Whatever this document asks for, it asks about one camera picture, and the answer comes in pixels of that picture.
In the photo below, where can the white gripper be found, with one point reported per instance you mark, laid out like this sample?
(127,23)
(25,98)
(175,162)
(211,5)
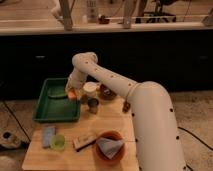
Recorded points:
(76,80)

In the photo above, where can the orange apple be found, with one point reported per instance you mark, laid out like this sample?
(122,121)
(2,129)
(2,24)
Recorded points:
(71,95)

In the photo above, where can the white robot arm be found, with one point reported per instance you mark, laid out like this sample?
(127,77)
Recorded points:
(158,146)

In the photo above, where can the green plastic tray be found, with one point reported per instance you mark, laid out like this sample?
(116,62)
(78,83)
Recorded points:
(55,110)

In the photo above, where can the green cucumber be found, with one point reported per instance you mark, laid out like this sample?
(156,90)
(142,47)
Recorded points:
(57,96)

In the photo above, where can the dark metal cup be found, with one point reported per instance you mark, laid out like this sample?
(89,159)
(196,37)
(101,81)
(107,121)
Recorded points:
(93,104)

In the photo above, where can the dark red bowl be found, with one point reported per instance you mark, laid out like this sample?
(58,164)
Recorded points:
(106,93)

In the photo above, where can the bunch of dark grapes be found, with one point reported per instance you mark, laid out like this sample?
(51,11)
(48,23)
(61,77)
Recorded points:
(126,107)

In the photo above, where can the wooden block eraser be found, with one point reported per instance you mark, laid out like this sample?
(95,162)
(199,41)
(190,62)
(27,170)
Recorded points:
(84,140)

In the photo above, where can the orange bowl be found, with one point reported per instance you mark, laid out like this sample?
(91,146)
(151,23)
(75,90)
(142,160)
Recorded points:
(114,135)

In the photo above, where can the green plastic cup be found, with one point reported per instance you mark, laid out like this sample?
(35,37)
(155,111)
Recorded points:
(57,142)

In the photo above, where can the grey folded cloth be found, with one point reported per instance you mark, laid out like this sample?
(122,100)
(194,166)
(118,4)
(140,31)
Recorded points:
(109,147)

